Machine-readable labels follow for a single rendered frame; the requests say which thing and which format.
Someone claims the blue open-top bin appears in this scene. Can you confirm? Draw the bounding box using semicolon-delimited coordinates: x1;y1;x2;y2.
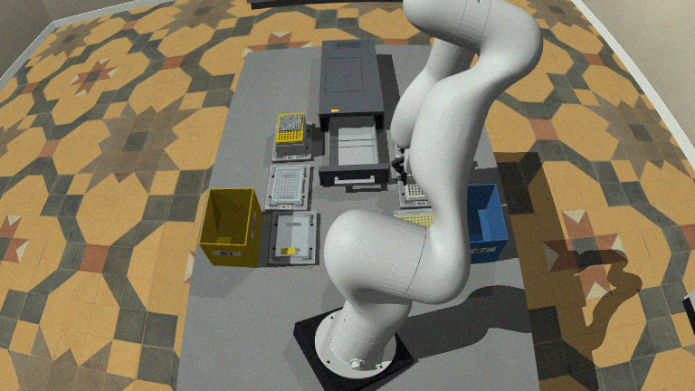
467;184;508;264

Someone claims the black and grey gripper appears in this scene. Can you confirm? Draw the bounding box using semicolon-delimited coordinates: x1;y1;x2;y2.
391;148;412;186

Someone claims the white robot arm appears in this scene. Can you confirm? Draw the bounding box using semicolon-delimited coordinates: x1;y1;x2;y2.
315;0;543;379

